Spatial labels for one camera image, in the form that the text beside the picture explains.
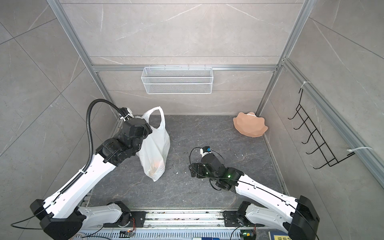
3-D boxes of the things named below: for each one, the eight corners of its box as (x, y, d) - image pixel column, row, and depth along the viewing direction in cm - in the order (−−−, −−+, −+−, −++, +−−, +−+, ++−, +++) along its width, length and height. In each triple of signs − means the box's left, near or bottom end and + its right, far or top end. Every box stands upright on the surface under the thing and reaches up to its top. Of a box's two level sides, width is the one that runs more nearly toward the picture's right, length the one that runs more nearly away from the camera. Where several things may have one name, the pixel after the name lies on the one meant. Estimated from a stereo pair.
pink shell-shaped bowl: (236, 137, 107) (237, 133, 104) (231, 116, 121) (232, 112, 118) (267, 137, 108) (270, 133, 104) (259, 116, 122) (261, 112, 118)
